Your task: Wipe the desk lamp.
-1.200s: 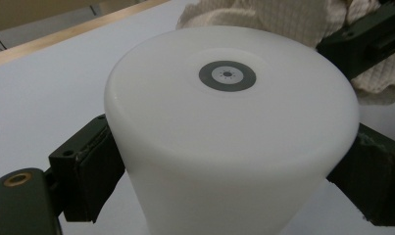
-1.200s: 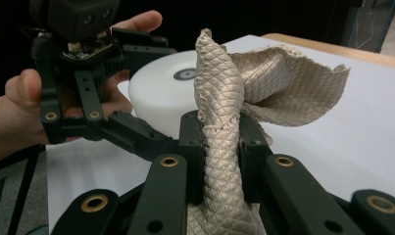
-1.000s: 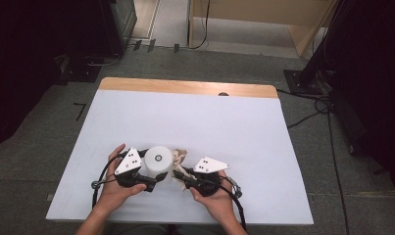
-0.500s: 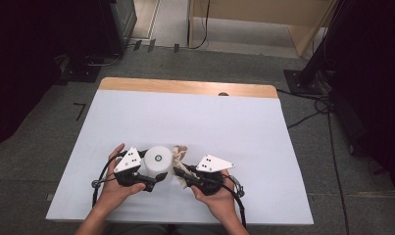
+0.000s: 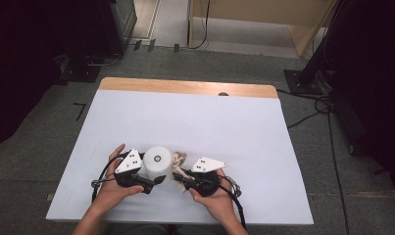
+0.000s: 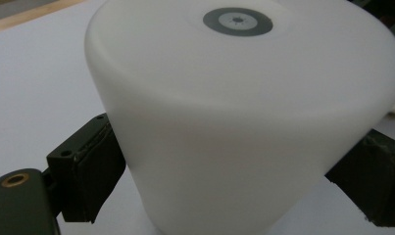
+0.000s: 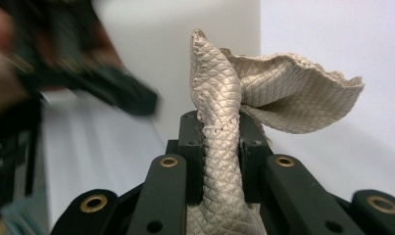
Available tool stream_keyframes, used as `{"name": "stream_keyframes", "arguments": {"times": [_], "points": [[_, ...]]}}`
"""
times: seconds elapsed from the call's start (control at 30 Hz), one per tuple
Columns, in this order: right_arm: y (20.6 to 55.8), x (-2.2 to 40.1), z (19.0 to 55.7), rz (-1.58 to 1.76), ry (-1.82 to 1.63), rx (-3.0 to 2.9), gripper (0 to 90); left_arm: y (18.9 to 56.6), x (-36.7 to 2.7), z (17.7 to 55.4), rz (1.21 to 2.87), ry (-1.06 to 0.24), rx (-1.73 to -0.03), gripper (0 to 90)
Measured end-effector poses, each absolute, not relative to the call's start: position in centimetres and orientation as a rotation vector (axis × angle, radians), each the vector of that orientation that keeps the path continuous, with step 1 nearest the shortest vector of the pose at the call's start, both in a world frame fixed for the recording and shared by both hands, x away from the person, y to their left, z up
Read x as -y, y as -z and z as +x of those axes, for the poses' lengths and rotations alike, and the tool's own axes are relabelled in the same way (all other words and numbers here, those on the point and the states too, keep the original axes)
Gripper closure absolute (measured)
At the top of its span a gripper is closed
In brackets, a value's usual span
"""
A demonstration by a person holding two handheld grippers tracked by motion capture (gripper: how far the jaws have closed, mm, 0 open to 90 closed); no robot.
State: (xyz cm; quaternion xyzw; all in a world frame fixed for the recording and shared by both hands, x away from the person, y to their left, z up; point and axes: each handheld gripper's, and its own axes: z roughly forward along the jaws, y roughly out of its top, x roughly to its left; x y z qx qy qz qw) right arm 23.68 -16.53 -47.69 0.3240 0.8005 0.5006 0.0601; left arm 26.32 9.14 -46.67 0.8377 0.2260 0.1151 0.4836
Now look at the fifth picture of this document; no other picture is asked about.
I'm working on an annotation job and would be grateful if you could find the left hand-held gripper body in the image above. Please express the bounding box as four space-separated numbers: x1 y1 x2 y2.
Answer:
114 148 155 195

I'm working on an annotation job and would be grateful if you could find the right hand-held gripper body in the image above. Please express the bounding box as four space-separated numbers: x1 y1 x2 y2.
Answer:
181 156 228 198

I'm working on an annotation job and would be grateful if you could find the beige quilted cloth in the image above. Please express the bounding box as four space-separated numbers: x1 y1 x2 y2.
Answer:
170 151 190 194

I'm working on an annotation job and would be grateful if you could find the white plastic cylinder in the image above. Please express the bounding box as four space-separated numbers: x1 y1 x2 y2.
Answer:
142 146 173 185

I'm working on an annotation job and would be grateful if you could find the person's right hand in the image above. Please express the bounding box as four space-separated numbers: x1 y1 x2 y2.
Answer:
188 167 239 225

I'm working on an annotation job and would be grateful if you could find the person's left hand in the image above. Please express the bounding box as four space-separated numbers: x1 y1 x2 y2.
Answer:
93 143 145 211

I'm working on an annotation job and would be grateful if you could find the white table sheet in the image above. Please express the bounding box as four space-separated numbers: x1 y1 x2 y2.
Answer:
45 89 315 226

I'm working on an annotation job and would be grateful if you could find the wooden table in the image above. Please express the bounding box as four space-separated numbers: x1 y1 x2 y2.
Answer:
98 76 279 99

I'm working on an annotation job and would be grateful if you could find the black flat stand base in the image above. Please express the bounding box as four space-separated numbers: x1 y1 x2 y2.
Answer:
59 53 103 83

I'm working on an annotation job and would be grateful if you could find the black equipment cabinet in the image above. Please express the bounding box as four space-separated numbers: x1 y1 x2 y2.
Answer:
100 0 138 57

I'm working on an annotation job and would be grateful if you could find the dark curtain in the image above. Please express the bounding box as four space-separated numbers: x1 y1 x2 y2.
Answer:
0 0 105 151
325 0 395 197

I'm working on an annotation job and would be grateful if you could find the black stand with base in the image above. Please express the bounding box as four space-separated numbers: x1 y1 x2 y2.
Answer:
283 0 350 96

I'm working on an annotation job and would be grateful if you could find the light wooden cabinet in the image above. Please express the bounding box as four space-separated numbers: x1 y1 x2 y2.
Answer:
188 0 336 59

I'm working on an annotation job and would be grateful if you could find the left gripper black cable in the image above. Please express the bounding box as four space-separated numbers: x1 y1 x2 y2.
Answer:
90 156 127 204

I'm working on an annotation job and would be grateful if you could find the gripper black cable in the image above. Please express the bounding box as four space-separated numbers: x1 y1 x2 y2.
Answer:
218 175 247 230
90 156 127 204

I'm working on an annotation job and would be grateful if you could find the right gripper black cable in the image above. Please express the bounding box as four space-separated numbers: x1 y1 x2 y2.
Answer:
218 175 247 230

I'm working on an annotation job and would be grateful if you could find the black looped floor cable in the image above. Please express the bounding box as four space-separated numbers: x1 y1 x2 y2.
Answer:
276 87 333 130

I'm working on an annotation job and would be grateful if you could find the long black floor cable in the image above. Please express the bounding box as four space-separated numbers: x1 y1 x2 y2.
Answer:
326 111 350 235

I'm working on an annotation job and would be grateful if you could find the black hanging cable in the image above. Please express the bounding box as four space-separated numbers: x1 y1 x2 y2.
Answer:
188 0 211 50

